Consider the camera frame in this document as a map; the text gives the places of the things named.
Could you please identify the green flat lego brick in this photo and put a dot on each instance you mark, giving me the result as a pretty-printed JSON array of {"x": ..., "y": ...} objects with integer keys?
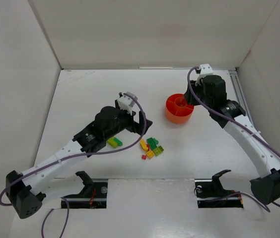
[{"x": 152, "y": 143}]

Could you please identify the lime green lego stack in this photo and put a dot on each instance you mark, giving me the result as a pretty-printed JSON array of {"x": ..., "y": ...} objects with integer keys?
[{"x": 111, "y": 142}]

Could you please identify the lime square lego brick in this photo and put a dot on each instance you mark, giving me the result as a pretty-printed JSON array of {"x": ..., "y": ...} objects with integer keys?
[{"x": 158, "y": 150}]

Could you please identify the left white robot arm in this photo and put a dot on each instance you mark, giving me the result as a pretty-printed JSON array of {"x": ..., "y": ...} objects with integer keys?
[{"x": 29, "y": 190}]

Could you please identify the aluminium rail right side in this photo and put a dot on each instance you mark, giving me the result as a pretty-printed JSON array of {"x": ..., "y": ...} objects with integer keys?
[{"x": 239, "y": 93}]

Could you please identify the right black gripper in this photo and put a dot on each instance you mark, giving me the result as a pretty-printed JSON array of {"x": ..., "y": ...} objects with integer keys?
[{"x": 192, "y": 92}]

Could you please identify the yellow square lego brick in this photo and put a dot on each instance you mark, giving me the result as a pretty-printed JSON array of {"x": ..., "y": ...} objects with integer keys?
[{"x": 150, "y": 154}]

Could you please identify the yellow curved lego brick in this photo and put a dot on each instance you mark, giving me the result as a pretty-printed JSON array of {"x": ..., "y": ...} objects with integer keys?
[{"x": 143, "y": 145}]

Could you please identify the orange divided round container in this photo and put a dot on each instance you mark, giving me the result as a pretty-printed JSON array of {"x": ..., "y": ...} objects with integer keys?
[{"x": 177, "y": 110}]

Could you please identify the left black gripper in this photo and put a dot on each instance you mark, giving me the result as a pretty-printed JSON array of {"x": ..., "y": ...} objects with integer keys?
[{"x": 137, "y": 123}]

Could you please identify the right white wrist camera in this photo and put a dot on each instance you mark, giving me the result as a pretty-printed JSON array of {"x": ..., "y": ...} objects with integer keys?
[{"x": 202, "y": 71}]

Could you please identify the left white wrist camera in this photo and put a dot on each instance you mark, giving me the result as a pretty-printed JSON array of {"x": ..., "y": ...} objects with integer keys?
[{"x": 126, "y": 102}]

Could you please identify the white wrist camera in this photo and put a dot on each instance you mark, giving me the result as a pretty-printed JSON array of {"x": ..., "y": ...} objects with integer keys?
[
  {"x": 202, "y": 71},
  {"x": 126, "y": 102}
]

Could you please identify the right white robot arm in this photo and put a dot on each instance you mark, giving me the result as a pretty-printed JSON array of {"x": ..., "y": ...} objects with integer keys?
[{"x": 265, "y": 188}]

